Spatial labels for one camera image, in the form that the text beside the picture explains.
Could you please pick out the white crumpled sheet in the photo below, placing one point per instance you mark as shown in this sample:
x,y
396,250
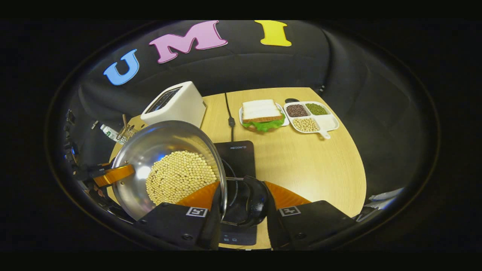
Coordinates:
x,y
384,197

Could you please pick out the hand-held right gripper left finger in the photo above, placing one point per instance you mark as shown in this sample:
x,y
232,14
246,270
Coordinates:
x,y
211,226

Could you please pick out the sandwich with lettuce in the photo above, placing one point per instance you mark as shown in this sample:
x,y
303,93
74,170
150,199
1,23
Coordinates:
x,y
261,111

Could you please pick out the pile of soybeans in pot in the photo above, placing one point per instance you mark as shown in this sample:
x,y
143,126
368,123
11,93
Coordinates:
x,y
177,177

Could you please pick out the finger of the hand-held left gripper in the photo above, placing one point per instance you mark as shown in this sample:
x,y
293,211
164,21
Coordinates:
x,y
113,175

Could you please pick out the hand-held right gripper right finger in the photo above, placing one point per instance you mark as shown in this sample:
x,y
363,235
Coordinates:
x,y
275,229

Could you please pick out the white drink bottle green label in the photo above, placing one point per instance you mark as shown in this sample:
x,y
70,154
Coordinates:
x,y
109,133

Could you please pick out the stainless steel pot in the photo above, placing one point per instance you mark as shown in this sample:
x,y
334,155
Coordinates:
x,y
150,150

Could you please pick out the black induction cooktop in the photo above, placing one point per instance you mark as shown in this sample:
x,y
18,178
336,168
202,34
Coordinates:
x,y
239,158

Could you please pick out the heap of red beans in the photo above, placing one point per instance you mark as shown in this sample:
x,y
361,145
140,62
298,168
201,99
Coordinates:
x,y
296,110

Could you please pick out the heap of green beans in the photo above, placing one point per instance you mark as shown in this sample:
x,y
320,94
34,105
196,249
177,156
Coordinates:
x,y
316,109

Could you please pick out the black table grommet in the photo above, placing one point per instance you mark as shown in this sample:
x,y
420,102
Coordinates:
x,y
292,100

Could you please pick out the heap of soybeans in dish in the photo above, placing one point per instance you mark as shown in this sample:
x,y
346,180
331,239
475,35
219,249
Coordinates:
x,y
305,124

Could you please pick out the white divided dish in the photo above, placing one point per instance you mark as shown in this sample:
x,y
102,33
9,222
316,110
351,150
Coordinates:
x,y
327,122

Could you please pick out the wooden spoon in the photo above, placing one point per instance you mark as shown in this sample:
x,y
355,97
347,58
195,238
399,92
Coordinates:
x,y
124,121

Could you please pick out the white toaster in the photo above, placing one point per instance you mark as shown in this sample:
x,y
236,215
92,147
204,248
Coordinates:
x,y
177,107

